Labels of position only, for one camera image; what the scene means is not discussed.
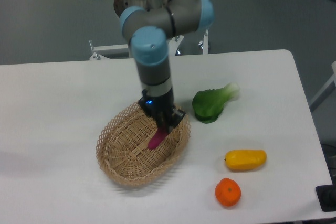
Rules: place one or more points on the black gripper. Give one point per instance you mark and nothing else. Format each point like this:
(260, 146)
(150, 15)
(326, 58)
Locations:
(157, 102)

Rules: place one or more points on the purple sweet potato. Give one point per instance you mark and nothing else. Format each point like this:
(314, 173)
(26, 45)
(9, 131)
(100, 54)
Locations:
(157, 138)

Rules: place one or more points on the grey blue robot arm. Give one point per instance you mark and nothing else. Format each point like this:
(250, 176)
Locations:
(146, 26)

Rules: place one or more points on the woven wicker basket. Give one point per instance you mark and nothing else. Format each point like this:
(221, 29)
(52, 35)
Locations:
(122, 147)

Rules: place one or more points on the green bok choy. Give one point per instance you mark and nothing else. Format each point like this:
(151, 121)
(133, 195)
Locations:
(209, 104)

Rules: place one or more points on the yellow mango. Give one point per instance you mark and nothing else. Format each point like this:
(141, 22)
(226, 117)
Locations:
(244, 160)

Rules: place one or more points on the orange tangerine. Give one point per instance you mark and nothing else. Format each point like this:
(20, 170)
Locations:
(228, 192)

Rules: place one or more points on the white furniture at right edge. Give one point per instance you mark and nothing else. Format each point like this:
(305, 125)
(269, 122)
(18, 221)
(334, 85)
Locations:
(326, 90)

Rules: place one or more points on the black box at table edge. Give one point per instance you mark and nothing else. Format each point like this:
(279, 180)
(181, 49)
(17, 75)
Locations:
(326, 197)

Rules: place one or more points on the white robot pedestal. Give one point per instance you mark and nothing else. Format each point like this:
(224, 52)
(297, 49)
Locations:
(131, 48)

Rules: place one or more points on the white metal base frame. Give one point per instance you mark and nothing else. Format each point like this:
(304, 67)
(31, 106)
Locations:
(122, 51)

